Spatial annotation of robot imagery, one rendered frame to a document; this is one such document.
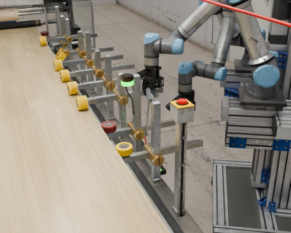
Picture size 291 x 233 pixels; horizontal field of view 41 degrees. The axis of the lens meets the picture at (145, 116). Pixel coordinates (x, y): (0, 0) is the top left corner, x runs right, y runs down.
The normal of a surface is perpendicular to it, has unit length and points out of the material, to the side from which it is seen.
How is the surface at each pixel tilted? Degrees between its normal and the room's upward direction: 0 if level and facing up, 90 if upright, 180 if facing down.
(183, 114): 90
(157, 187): 0
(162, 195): 0
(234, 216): 0
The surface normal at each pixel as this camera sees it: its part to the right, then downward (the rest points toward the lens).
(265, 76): -0.17, 0.53
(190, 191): -0.01, -0.90
